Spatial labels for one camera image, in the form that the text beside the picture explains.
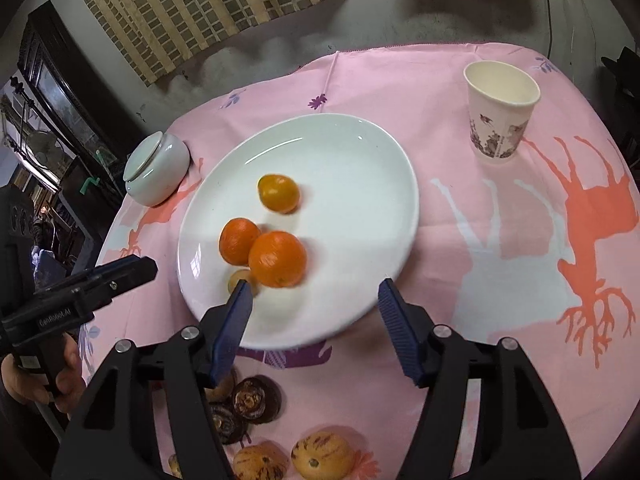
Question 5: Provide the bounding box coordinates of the white oval plate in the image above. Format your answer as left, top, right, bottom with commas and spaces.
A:
177, 113, 419, 350

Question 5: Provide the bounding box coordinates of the small tan round fruit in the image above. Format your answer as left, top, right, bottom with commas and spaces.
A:
228, 269, 259, 296

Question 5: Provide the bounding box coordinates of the large orange mandarin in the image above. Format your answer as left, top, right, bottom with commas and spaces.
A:
248, 231, 307, 288

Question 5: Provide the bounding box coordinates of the small orange mandarin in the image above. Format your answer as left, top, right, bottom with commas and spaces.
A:
218, 218, 262, 266

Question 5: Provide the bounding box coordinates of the yellow-orange tomato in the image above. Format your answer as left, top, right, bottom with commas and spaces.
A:
257, 174, 300, 214

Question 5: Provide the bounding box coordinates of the person left hand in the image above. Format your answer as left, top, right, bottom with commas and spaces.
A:
1, 334, 86, 415

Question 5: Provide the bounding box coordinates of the floral paper cup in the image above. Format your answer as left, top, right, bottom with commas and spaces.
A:
463, 60, 541, 162

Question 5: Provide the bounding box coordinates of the white lidded ceramic jar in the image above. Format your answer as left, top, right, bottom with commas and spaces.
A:
122, 131, 191, 207

